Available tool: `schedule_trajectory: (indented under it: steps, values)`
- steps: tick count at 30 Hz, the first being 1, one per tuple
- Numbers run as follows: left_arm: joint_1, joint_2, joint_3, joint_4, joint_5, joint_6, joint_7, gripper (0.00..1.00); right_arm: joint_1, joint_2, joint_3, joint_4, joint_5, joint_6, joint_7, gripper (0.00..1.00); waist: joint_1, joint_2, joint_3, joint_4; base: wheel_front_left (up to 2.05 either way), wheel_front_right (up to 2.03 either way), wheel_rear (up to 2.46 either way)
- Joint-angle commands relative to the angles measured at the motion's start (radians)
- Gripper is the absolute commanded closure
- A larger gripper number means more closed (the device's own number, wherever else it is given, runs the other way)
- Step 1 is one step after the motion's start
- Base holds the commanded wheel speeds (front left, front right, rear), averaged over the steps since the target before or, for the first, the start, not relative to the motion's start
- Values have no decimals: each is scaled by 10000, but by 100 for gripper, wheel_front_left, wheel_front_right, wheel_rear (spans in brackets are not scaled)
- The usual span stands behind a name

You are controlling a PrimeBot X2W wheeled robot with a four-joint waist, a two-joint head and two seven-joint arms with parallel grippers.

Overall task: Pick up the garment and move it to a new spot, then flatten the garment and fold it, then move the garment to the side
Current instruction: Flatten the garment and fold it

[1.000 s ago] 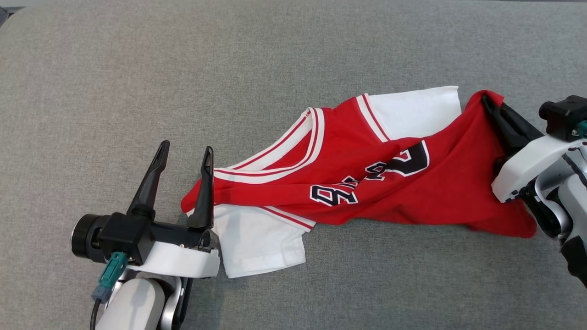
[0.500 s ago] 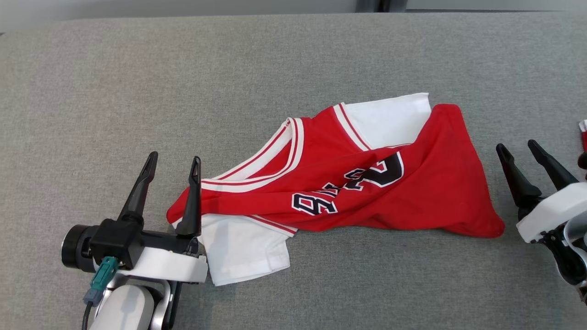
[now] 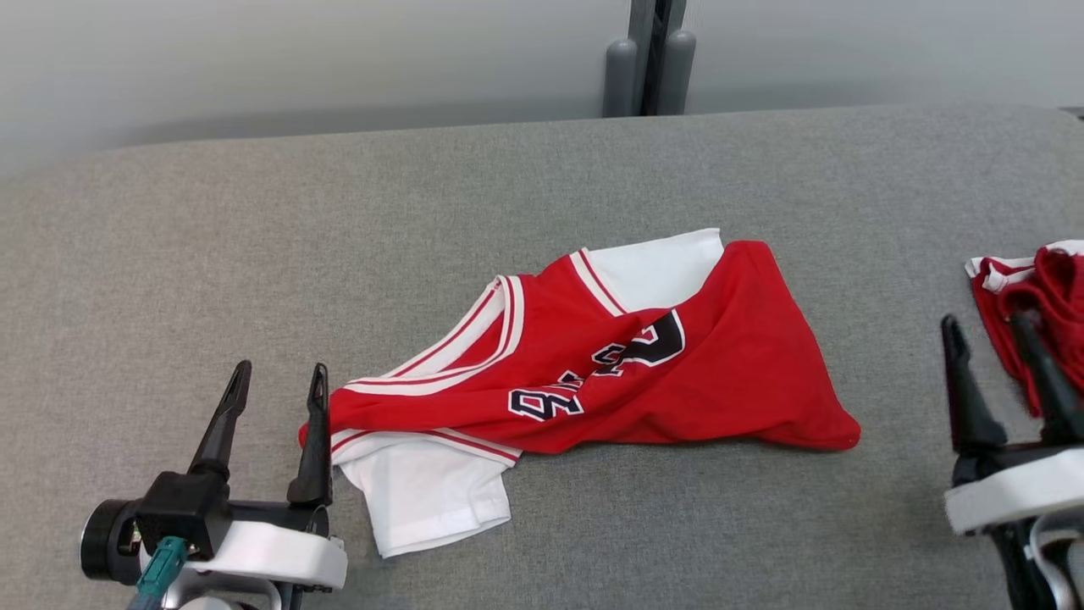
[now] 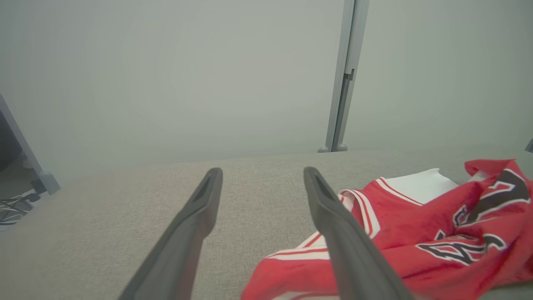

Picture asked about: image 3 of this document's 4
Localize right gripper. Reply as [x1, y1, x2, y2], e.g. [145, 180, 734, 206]
[940, 309, 1084, 536]

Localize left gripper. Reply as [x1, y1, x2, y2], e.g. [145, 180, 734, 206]
[186, 360, 348, 592]

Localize red shorts white trim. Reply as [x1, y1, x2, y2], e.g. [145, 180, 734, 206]
[965, 240, 1084, 418]

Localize red jersey white sleeves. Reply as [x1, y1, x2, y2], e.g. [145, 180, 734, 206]
[298, 227, 862, 560]

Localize teal left camera connector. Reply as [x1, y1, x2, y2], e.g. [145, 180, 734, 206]
[127, 535, 189, 610]

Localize grey partition post double foot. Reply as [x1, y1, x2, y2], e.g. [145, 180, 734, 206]
[603, 0, 697, 118]

